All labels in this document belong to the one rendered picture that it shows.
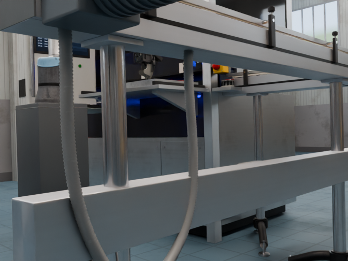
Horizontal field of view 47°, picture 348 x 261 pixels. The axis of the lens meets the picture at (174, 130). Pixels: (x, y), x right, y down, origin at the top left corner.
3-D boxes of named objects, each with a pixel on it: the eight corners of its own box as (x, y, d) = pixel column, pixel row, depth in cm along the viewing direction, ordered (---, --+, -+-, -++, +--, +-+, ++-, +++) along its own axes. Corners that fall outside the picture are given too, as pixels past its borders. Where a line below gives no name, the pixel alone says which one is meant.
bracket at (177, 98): (193, 115, 237) (193, 93, 237) (198, 115, 235) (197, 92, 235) (152, 115, 213) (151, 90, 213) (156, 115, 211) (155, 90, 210)
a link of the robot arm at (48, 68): (33, 83, 189) (33, 54, 189) (42, 86, 202) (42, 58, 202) (59, 82, 189) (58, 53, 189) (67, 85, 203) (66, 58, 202)
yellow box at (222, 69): (220, 74, 232) (220, 61, 232) (230, 73, 227) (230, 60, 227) (212, 73, 226) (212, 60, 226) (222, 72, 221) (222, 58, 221)
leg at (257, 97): (258, 227, 234) (254, 94, 234) (272, 229, 228) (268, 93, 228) (249, 230, 228) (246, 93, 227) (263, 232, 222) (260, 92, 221)
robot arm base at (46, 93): (43, 103, 184) (42, 81, 184) (29, 105, 195) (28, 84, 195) (73, 103, 195) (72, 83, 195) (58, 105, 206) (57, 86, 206)
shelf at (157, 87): (137, 100, 283) (136, 97, 283) (217, 92, 235) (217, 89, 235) (78, 98, 248) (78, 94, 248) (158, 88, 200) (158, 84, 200)
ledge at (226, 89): (226, 92, 238) (226, 89, 238) (245, 90, 229) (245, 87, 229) (212, 91, 228) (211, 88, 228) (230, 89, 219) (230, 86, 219)
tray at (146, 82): (165, 92, 248) (165, 86, 248) (198, 88, 230) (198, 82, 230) (122, 89, 224) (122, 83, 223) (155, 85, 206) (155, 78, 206)
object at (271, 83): (220, 95, 235) (220, 68, 235) (235, 96, 247) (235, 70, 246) (339, 84, 188) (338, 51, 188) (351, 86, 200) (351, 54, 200)
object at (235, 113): (120, 189, 443) (117, 109, 443) (296, 213, 302) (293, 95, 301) (34, 203, 370) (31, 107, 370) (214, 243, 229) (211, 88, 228)
